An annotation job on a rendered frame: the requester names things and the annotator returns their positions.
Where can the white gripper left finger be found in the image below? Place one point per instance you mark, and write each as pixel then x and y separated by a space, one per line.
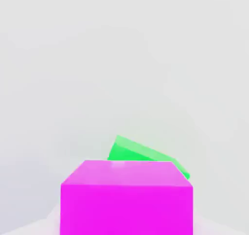
pixel 48 226

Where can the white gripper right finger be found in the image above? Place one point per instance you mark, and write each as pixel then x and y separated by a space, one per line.
pixel 204 227

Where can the small magenta cube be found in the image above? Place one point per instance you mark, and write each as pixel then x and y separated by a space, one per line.
pixel 126 205

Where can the small green cube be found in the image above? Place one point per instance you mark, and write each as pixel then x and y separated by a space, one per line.
pixel 124 151

